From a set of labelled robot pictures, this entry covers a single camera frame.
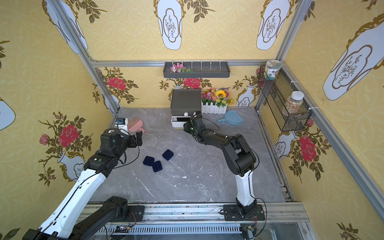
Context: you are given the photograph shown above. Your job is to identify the white drawer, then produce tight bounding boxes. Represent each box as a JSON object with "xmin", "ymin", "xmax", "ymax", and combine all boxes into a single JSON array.
[{"xmin": 171, "ymin": 116, "xmax": 190, "ymax": 128}]

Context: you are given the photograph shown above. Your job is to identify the blue brooch box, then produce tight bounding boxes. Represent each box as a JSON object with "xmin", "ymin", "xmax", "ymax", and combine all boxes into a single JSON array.
[
  {"xmin": 143, "ymin": 156, "xmax": 155, "ymax": 167},
  {"xmin": 152, "ymin": 161, "xmax": 163, "ymax": 173},
  {"xmin": 162, "ymin": 150, "xmax": 174, "ymax": 161}
]

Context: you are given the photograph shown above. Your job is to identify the blue brooch box bottom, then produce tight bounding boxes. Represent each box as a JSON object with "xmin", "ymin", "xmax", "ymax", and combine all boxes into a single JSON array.
[{"xmin": 152, "ymin": 161, "xmax": 163, "ymax": 173}]

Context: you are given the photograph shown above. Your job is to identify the grey top drawer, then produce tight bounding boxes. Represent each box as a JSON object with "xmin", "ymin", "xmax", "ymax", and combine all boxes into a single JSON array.
[{"xmin": 171, "ymin": 108, "xmax": 201, "ymax": 118}]

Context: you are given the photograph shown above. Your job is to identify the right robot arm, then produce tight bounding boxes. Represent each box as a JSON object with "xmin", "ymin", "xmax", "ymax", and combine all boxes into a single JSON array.
[{"xmin": 183, "ymin": 112, "xmax": 260, "ymax": 215}]

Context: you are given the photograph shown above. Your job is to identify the three-drawer storage cabinet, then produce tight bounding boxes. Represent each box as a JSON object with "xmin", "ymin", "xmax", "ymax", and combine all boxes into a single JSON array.
[{"xmin": 171, "ymin": 89, "xmax": 202, "ymax": 109}]

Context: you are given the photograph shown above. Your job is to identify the pink small dustpan brush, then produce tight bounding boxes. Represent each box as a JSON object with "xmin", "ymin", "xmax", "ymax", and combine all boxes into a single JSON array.
[{"xmin": 127, "ymin": 118, "xmax": 148, "ymax": 134}]

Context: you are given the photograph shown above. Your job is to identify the flower pot white fence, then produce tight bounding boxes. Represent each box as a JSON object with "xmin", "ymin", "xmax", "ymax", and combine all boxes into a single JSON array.
[{"xmin": 202, "ymin": 88, "xmax": 234, "ymax": 114}]

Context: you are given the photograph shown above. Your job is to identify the light blue dustpan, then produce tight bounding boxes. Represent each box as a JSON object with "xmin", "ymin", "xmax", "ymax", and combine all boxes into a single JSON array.
[{"xmin": 218, "ymin": 111, "xmax": 244, "ymax": 126}]

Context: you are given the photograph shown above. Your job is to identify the small pink flowers on shelf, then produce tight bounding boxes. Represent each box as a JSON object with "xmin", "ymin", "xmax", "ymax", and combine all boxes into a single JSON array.
[{"xmin": 170, "ymin": 63, "xmax": 192, "ymax": 73}]

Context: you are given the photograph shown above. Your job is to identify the small circuit board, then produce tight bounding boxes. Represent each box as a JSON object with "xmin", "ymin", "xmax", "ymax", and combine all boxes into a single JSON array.
[{"xmin": 115, "ymin": 225, "xmax": 131, "ymax": 234}]

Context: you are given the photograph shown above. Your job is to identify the decorated jar with lid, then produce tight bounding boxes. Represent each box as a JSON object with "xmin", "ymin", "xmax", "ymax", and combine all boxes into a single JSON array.
[{"xmin": 264, "ymin": 60, "xmax": 282, "ymax": 80}]

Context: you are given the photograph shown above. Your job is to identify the clear jar white lid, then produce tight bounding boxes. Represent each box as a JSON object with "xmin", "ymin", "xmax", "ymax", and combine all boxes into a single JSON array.
[{"xmin": 283, "ymin": 91, "xmax": 305, "ymax": 116}]

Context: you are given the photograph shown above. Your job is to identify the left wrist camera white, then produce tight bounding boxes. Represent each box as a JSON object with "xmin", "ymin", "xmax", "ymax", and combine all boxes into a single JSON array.
[{"xmin": 115, "ymin": 118, "xmax": 129, "ymax": 131}]

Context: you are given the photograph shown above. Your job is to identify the grey wall shelf tray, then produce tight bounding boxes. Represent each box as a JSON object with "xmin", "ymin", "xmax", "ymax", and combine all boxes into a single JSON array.
[{"xmin": 163, "ymin": 60, "xmax": 231, "ymax": 79}]

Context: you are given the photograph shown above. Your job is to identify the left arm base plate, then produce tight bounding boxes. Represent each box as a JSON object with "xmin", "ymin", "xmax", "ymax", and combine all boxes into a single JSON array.
[{"xmin": 115, "ymin": 205, "xmax": 145, "ymax": 223}]

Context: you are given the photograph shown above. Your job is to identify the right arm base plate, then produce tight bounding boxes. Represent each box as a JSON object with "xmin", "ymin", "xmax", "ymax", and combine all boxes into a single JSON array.
[{"xmin": 219, "ymin": 205, "xmax": 266, "ymax": 221}]

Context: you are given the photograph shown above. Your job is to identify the black wire wall basket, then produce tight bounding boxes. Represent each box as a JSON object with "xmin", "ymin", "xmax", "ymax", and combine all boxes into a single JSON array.
[{"xmin": 255, "ymin": 66, "xmax": 312, "ymax": 132}]

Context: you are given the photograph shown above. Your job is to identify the aluminium front rail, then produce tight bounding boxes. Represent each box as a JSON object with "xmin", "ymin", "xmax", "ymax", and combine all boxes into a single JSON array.
[{"xmin": 128, "ymin": 200, "xmax": 310, "ymax": 224}]

